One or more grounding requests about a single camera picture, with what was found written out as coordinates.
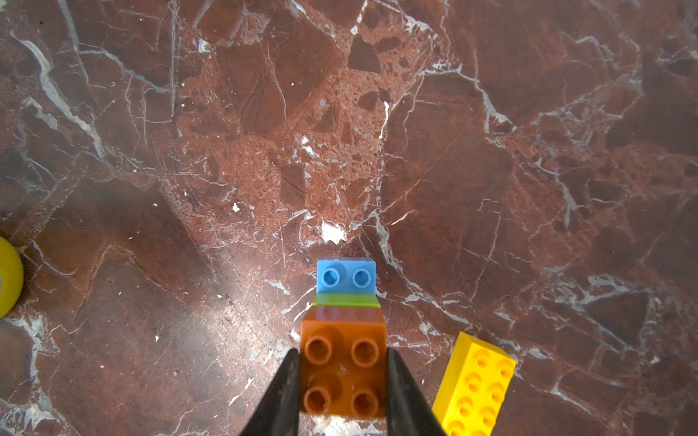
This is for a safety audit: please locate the green small lego brick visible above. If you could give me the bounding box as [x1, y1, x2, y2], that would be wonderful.
[313, 292, 380, 308]

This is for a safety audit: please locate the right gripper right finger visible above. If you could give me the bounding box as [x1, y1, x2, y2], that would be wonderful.
[386, 348, 445, 436]

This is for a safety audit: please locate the orange small lego brick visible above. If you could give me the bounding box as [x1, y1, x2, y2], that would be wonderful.
[300, 305, 387, 420]

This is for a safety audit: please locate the yellow long lego brick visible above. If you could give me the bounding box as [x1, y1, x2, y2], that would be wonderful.
[432, 332, 517, 436]

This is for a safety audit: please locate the light blue long lego brick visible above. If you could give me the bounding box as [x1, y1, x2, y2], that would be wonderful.
[316, 257, 377, 294]

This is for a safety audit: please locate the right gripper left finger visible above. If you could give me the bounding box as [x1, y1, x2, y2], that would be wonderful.
[240, 349, 301, 436]

